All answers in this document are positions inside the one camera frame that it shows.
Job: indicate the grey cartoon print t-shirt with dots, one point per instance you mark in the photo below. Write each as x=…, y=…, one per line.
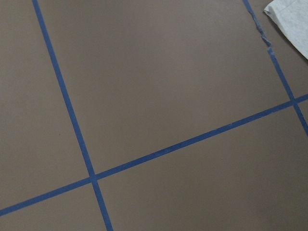
x=291, y=17

